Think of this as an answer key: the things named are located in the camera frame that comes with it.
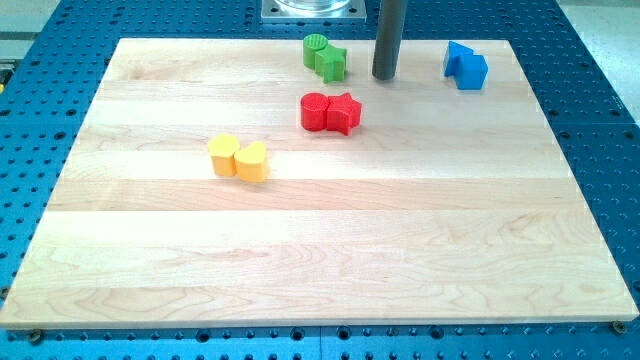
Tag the green cylinder block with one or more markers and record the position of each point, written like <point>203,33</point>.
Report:
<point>312,43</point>

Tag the left board stop screw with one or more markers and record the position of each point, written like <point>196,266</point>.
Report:
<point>35,336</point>

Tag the light wooden board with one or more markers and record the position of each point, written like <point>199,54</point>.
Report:
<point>442,207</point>

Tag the board stop screw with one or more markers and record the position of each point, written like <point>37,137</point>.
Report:
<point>35,336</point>
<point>618,327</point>

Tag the green star block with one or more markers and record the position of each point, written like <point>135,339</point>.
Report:
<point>330,64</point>

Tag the yellow pentagon block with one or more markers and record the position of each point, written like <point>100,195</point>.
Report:
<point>222,149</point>

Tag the red star block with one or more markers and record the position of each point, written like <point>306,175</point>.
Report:
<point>343,113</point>

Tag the blue triangle block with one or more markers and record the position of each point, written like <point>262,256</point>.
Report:
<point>454,51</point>

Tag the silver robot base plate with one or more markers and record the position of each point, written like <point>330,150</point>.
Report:
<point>283,11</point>

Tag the red cylinder block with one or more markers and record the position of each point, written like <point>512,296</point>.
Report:
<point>313,111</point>

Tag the yellow heart block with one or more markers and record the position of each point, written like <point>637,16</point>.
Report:
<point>252,162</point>

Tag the right board stop screw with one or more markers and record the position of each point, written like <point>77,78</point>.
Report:
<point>618,327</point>

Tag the blue cube block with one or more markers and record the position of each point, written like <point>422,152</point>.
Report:
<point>471,72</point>

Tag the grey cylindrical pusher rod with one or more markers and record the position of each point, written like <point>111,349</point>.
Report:
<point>390,27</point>

